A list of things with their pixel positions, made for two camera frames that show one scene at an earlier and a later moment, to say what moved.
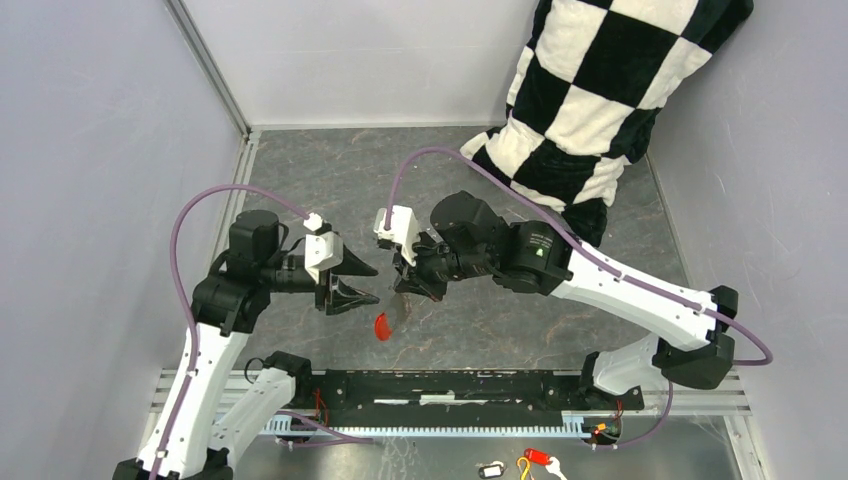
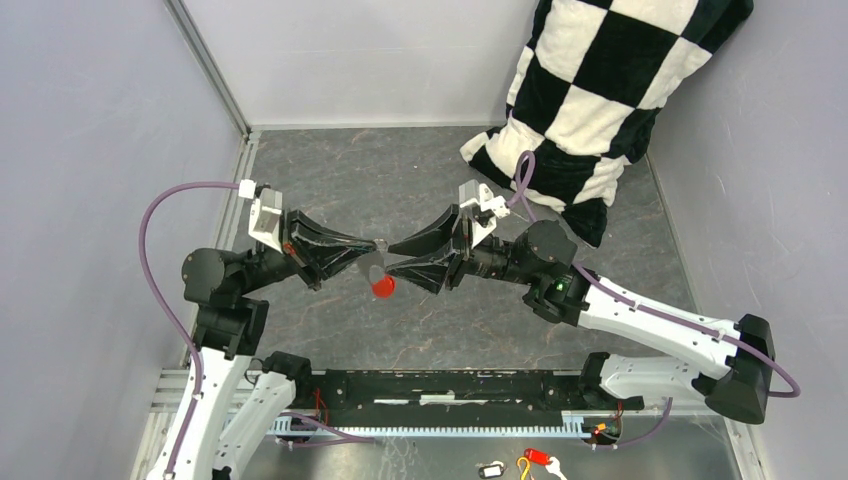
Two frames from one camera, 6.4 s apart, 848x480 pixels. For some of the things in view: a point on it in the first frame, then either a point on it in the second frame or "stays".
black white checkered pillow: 588,86 stays
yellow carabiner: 527,466 stays
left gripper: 341,297 → 327,262
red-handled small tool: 383,330 → 372,265
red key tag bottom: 537,457 stays
